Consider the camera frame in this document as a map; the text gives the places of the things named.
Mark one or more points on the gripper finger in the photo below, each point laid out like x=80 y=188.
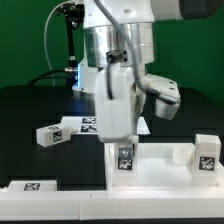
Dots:
x=125 y=150

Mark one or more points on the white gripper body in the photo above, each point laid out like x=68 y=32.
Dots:
x=117 y=118

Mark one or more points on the white square tabletop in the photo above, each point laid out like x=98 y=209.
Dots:
x=160 y=166

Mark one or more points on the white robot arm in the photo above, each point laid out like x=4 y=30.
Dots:
x=119 y=44

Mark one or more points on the white obstacle fence front bar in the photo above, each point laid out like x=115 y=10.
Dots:
x=149 y=204

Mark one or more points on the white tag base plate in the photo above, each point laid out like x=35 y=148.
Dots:
x=86 y=125

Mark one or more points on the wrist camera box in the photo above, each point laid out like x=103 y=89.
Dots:
x=168 y=99

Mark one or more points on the black camera stand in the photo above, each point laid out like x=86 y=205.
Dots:
x=74 y=17

